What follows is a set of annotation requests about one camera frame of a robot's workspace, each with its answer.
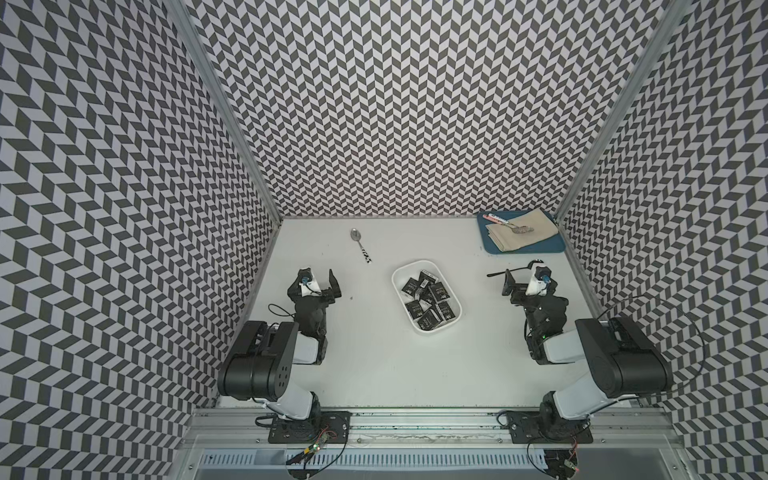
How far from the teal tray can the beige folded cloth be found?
0.01 metres

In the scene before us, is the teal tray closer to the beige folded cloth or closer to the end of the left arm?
the beige folded cloth

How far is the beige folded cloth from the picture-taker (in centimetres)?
111

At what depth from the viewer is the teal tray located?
1.08 meters
